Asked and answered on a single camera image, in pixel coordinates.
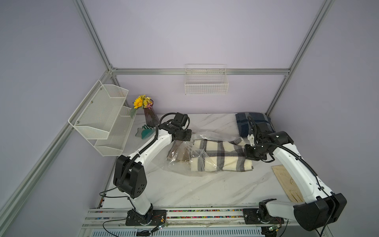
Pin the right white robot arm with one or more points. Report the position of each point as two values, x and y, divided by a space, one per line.
321 206

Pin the cream plaid scarf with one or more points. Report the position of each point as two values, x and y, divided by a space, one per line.
214 156

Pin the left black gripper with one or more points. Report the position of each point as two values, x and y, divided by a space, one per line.
187 135

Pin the clear plastic vacuum bag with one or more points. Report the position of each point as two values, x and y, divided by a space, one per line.
184 168

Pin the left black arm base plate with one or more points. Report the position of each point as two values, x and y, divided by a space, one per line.
151 218

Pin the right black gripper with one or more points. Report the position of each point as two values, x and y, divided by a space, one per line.
249 156

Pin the yellow flower bouquet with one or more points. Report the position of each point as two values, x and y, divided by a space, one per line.
144 102

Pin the white two-tier mesh shelf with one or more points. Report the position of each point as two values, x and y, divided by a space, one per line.
103 119

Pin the purple ribbed glass vase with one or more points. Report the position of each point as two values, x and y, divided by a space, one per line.
151 117

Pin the aluminium front rail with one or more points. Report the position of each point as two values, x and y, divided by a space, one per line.
203 216

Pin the navy plaid scarf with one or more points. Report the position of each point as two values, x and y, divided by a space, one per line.
245 126

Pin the tan plaid scarf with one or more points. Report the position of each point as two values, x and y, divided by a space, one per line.
180 152

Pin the white wire wall basket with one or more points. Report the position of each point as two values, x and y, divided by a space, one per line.
206 79

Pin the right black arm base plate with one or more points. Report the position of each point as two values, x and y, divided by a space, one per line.
251 216

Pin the green white work glove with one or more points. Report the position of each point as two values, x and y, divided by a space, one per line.
145 131

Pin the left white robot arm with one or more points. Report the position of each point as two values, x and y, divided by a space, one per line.
129 174

